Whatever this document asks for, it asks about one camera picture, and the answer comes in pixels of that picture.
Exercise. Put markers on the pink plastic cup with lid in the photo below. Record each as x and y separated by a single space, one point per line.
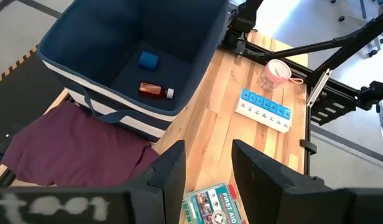
274 74

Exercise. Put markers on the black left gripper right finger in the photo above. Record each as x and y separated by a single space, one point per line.
272 193

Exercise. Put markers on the office chair base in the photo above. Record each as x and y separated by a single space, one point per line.
373 37

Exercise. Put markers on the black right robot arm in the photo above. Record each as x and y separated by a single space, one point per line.
244 18

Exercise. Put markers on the blue and white pill organizer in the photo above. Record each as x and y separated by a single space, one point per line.
263 110

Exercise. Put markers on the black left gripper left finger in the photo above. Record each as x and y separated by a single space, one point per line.
141 202

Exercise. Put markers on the black stand strut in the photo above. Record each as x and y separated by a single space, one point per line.
334 42

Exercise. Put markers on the teal first aid kit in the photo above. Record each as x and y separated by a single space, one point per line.
211 205

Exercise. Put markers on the maroon cloth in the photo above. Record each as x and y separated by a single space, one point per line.
73 146

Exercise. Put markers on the white metal strip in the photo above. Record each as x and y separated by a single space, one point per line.
319 87

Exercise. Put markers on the black table frame rail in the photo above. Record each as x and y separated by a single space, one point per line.
307 118

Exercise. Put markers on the blue cube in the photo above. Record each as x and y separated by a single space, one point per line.
148 60

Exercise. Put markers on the amber bottle with white cap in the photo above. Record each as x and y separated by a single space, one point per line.
152 89

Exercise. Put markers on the black slotted bracket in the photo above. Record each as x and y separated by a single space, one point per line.
331 109

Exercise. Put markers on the navy and white fabric basket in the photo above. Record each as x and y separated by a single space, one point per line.
95 37

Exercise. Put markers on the black table edge clip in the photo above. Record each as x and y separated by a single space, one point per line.
308 146

